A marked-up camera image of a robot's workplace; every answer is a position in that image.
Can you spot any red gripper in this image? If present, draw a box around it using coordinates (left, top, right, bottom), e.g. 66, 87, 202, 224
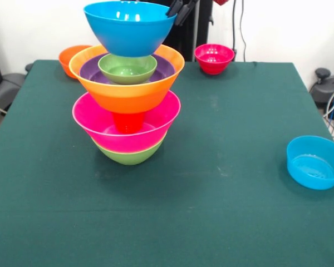
165, 0, 230, 27

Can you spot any medium blue bowl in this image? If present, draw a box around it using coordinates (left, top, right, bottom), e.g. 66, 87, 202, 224
83, 1, 178, 58

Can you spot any purple bowl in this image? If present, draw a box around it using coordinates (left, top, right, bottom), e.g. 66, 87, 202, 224
79, 53, 175, 85

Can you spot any small green bowl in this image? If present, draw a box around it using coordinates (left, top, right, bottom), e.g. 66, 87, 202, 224
97, 53, 158, 85

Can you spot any large orange bowl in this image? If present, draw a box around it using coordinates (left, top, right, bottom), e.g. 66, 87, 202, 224
68, 43, 185, 115

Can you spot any orange cup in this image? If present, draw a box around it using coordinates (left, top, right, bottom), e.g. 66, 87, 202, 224
111, 111, 145, 134

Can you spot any large pink bowl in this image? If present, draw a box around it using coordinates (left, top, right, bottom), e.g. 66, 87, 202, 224
72, 90, 182, 154

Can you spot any medium green bowl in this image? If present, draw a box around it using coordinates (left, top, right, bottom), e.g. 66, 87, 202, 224
92, 136, 165, 166

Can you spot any small pink-red bowl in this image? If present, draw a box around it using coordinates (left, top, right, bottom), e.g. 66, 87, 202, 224
194, 43, 235, 76

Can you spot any small orange bowl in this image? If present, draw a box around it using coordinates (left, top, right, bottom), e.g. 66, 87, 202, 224
58, 44, 92, 80

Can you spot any black chair base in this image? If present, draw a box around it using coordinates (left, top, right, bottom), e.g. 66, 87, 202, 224
0, 72, 26, 115
310, 67, 334, 121

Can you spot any dark green tablecloth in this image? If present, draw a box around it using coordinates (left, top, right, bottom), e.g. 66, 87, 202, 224
0, 60, 334, 267

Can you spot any small blue bowl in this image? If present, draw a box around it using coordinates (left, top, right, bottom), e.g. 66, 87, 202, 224
286, 135, 334, 191

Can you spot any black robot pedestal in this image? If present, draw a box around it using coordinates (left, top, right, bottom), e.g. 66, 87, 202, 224
139, 0, 214, 62

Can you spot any thick black wall cable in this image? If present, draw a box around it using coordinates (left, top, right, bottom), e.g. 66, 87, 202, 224
230, 0, 239, 56

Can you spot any thin black wall cable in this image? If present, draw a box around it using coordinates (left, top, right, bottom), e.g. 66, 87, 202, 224
239, 0, 248, 62

